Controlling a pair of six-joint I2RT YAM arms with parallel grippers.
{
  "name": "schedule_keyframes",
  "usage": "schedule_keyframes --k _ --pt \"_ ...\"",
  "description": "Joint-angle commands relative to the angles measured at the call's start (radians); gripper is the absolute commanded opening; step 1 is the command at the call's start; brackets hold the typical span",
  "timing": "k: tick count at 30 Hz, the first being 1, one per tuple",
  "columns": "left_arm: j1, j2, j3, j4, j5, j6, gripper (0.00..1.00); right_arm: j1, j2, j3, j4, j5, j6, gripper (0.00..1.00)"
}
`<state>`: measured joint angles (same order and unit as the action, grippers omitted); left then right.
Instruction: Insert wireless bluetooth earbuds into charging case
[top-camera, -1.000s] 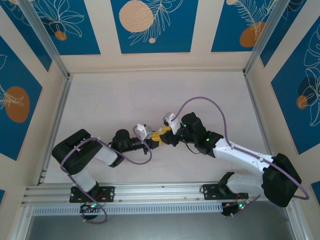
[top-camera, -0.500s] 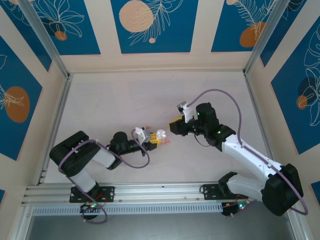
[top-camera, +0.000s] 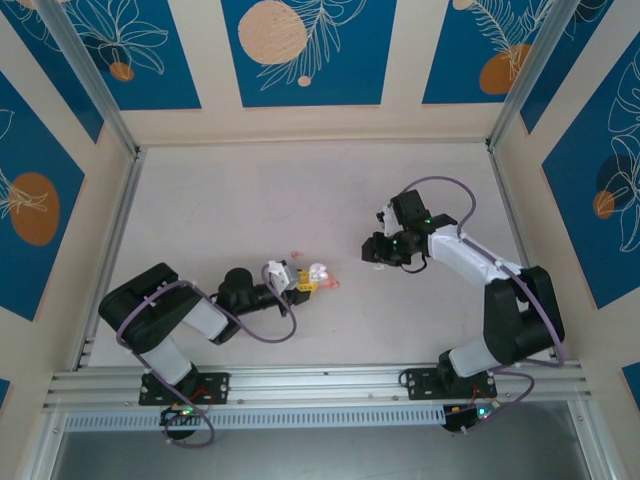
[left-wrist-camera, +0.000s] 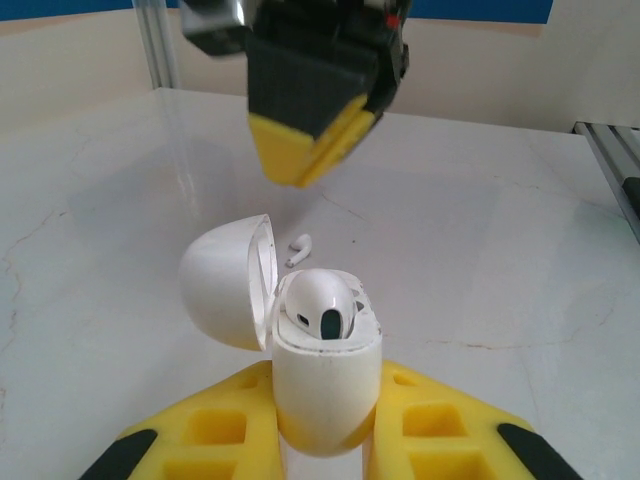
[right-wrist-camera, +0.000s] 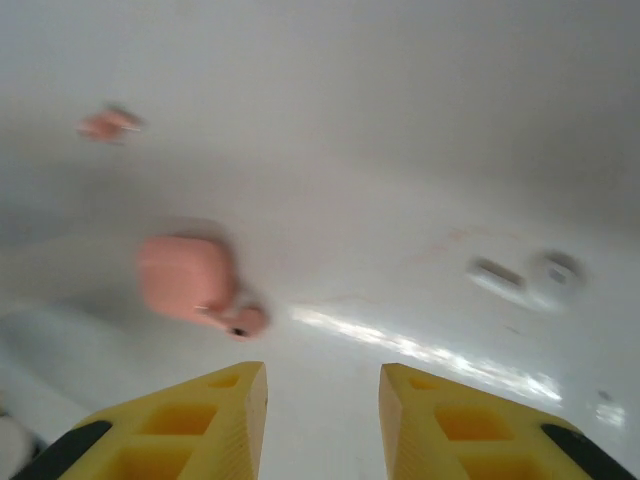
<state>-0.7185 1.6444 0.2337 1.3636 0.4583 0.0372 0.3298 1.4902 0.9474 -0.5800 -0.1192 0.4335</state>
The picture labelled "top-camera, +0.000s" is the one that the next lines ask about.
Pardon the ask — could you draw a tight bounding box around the grey metal plate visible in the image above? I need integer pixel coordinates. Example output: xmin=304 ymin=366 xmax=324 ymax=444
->
xmin=49 ymin=429 xmax=591 ymax=480

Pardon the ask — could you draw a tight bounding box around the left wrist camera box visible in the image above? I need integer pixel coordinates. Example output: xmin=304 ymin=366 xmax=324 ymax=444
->
xmin=263 ymin=258 xmax=301 ymax=292

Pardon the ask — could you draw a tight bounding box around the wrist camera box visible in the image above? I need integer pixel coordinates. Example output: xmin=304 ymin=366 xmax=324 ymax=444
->
xmin=375 ymin=203 xmax=397 ymax=237
xmin=263 ymin=258 xmax=301 ymax=292

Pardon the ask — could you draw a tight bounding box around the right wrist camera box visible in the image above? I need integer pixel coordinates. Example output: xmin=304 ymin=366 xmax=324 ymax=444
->
xmin=375 ymin=203 xmax=397 ymax=237

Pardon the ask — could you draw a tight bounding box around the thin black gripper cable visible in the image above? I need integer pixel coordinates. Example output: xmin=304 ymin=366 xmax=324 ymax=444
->
xmin=398 ymin=253 xmax=427 ymax=275

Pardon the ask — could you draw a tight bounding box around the aluminium mounting rail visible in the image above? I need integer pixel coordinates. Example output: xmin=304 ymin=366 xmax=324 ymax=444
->
xmin=42 ymin=364 xmax=586 ymax=410

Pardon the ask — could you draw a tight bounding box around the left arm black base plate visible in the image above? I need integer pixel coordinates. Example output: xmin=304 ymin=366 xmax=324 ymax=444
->
xmin=138 ymin=372 xmax=231 ymax=406

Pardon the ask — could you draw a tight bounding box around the aluminium side rail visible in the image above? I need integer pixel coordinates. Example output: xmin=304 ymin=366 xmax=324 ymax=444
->
xmin=73 ymin=147 xmax=147 ymax=372
xmin=487 ymin=142 xmax=561 ymax=362

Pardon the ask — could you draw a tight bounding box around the grey slotted cable duct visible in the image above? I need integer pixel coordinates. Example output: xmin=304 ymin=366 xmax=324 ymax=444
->
xmin=64 ymin=404 xmax=446 ymax=432

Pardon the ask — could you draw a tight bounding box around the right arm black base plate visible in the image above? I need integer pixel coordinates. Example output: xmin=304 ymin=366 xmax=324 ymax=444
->
xmin=402 ymin=368 xmax=499 ymax=401

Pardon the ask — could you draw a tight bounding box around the blue floral wall panel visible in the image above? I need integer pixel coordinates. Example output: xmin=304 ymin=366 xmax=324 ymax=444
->
xmin=519 ymin=0 xmax=640 ymax=135
xmin=422 ymin=0 xmax=561 ymax=105
xmin=541 ymin=47 xmax=640 ymax=310
xmin=52 ymin=0 xmax=202 ymax=112
xmin=0 ymin=0 xmax=105 ymax=145
xmin=0 ymin=69 xmax=86 ymax=322
xmin=221 ymin=0 xmax=399 ymax=108

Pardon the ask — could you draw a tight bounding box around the aluminium corner post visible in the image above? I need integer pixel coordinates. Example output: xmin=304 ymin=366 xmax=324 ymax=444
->
xmin=37 ymin=0 xmax=142 ymax=159
xmin=486 ymin=0 xmax=576 ymax=152

